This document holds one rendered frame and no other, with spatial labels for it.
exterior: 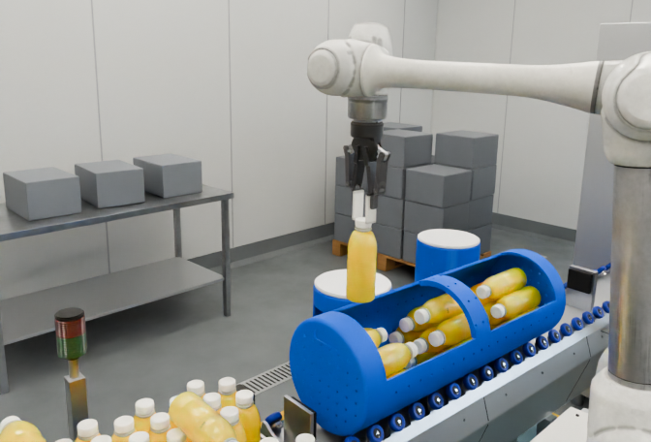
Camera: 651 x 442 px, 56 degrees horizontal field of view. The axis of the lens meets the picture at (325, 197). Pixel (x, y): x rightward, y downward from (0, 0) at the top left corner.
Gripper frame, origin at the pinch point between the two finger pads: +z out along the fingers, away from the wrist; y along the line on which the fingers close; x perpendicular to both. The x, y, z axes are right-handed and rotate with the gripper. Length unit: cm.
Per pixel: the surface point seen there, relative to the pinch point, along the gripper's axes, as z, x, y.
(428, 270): 58, -105, 66
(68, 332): 27, 59, 32
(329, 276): 46, -43, 62
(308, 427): 48, 20, -5
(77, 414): 48, 58, 33
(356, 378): 35.5, 11.2, -10.7
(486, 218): 104, -346, 204
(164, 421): 39, 49, 6
